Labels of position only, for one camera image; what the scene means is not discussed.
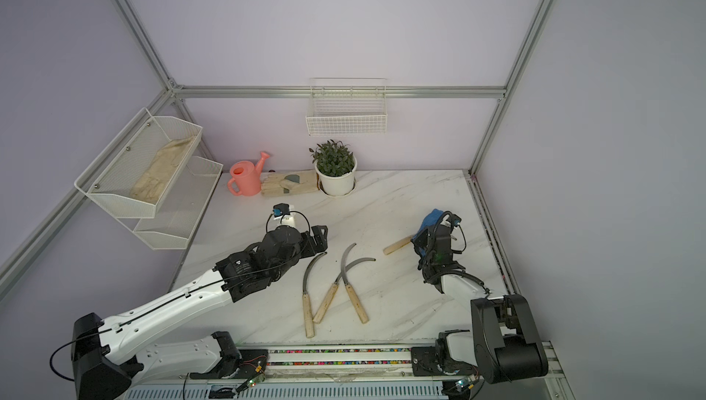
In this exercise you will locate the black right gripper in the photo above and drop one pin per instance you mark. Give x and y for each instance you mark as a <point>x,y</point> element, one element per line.
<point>420,240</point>

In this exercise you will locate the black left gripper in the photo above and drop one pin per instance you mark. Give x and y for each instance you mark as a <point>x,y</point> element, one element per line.
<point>320,241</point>

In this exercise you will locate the blue fluffy rag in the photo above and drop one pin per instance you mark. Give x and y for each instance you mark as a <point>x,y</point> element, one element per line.
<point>427,223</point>

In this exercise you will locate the sickle with wooden handle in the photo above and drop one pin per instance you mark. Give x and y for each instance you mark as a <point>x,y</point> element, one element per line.
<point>353,296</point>
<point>397,245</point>
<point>308,318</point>
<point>329,297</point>

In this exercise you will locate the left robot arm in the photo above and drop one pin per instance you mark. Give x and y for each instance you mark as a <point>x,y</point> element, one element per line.
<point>110,355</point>

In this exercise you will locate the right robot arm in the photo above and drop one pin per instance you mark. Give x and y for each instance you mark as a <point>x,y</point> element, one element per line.
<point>502,344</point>

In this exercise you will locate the beige work glove on table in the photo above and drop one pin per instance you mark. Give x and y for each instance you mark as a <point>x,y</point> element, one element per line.
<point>290,183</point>

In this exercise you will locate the pink watering can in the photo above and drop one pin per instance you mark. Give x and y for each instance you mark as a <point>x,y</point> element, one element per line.
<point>245,177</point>

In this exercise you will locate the white plant pot with saucer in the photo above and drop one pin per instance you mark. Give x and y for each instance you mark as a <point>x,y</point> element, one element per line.
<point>337,186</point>

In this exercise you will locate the green potted plant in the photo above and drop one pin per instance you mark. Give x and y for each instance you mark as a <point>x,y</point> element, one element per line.
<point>333,158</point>

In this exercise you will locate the white mesh lower shelf basket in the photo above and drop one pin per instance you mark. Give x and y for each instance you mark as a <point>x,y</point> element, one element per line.
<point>178,218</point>

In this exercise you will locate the white mesh shelf basket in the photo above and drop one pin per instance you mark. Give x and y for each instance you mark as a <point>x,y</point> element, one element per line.
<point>178,218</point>
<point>110,177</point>

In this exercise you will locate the beige glove in basket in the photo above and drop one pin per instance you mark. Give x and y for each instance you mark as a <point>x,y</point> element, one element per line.
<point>152,184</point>

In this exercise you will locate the white mesh upper shelf basket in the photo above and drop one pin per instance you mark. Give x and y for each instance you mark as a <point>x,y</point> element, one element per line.
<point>110,177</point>

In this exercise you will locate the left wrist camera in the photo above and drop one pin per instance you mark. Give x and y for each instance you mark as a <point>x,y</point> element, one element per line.
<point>282,214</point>

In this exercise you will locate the sickle with wooden handle middle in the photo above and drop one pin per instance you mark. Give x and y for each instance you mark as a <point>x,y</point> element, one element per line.
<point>329,297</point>

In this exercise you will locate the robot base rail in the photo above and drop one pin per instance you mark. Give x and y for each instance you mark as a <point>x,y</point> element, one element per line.
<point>357,372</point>

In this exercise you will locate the white wire wall basket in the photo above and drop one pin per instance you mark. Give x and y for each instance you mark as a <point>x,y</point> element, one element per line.
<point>347,106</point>

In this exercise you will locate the aluminium frame profile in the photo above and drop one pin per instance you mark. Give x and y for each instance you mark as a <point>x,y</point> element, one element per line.
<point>137,109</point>

